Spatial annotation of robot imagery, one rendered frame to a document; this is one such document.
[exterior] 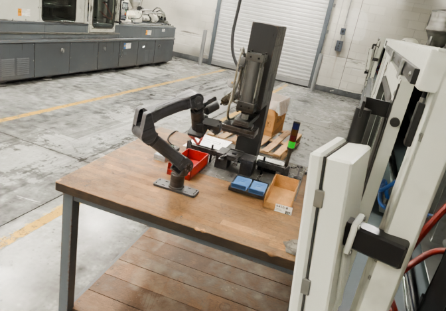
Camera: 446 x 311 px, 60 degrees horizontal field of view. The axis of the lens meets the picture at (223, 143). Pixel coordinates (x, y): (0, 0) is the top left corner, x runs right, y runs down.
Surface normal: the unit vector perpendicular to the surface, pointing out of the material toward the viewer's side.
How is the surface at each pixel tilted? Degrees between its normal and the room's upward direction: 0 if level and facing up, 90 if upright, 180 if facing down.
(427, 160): 90
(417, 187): 90
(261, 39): 90
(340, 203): 90
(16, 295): 0
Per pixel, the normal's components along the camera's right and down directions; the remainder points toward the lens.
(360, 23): -0.35, 0.26
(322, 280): -0.54, 0.19
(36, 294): 0.17, -0.93
